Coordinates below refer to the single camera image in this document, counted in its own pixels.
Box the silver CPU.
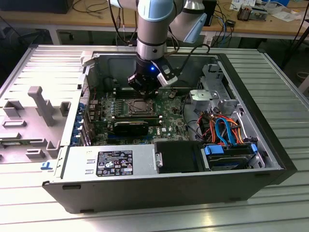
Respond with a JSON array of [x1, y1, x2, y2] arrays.
[[132, 101, 152, 113]]

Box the metal socket cover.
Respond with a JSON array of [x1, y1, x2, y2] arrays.
[[128, 99, 155, 115]]

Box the CPU socket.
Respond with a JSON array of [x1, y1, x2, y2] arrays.
[[126, 98, 155, 116]]

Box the blue expansion slot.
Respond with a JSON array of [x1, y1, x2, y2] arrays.
[[107, 136, 148, 145]]

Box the green motherboard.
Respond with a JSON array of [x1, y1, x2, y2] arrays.
[[87, 88, 195, 146]]

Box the black graphics card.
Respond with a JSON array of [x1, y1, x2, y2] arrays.
[[112, 120, 150, 137]]

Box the silver drive cage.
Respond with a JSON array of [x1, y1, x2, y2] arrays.
[[197, 63, 234, 100]]

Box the silver power supply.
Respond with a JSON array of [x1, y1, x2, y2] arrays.
[[59, 144, 158, 180]]

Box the grey parts rack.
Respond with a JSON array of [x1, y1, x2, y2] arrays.
[[0, 86, 71, 165]]

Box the black PC case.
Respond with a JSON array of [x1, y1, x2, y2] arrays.
[[41, 50, 298, 215]]

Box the hard disk in blue carrier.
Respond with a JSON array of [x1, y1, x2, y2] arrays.
[[202, 143, 259, 172]]

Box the copper coil transformer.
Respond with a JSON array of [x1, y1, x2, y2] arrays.
[[236, 5, 253, 22]]

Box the white boxes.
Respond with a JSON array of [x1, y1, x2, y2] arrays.
[[230, 0, 256, 10]]

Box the wooden desk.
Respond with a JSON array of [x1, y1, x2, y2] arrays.
[[0, 0, 309, 45]]

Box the grey metal device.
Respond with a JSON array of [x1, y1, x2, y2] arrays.
[[251, 6, 268, 21]]

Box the dark monitor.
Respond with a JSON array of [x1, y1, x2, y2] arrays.
[[0, 0, 72, 15]]

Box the white papers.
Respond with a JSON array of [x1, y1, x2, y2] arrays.
[[271, 9, 302, 23]]

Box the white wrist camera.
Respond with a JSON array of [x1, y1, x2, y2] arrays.
[[154, 59, 181, 87]]

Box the thin grey wire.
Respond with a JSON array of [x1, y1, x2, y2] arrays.
[[171, 80, 192, 92]]

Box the thick black cable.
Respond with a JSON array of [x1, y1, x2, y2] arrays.
[[181, 95, 202, 141]]

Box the black camera cable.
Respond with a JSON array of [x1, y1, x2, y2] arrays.
[[166, 43, 211, 74]]

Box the silver disk bay bracket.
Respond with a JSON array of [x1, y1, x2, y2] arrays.
[[189, 88, 220, 111]]

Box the grey corner bracket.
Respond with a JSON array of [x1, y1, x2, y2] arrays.
[[79, 50, 98, 67]]

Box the thin grey hanging cable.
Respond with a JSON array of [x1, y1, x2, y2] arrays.
[[115, 0, 136, 46]]

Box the orange wire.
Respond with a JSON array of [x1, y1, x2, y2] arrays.
[[208, 115, 219, 144], [230, 118, 245, 145]]

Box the blue wire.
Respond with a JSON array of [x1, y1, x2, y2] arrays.
[[214, 117, 239, 146]]

